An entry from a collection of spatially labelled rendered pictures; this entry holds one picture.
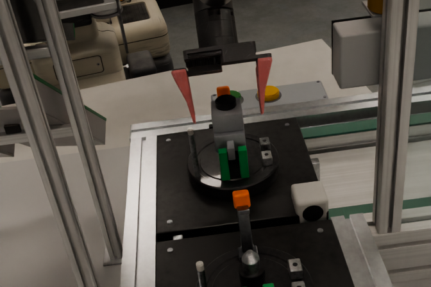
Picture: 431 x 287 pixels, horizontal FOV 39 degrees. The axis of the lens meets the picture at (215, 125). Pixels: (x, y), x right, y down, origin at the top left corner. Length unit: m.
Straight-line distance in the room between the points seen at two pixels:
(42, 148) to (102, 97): 0.76
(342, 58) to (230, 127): 0.23
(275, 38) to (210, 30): 2.65
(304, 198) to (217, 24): 0.27
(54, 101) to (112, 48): 0.77
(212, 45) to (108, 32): 0.79
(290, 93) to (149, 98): 0.37
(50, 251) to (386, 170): 0.55
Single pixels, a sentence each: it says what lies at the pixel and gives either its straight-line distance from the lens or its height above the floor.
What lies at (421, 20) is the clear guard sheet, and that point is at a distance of 0.69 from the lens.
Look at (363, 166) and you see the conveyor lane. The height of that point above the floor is 0.92.
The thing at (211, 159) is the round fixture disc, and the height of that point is 0.99.
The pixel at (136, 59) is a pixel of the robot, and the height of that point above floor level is 0.75.
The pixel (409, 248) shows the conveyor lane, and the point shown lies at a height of 0.93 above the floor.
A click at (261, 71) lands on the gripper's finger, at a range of 0.85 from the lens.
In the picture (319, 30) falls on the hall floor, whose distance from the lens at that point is 3.57.
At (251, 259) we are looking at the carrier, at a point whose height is 1.05.
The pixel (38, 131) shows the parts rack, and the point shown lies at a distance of 0.64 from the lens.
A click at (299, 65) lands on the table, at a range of 1.43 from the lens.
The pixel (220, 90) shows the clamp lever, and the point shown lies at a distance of 0.94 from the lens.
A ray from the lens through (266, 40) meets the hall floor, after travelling 3.49.
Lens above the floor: 1.55
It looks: 34 degrees down
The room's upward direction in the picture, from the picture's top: 7 degrees counter-clockwise
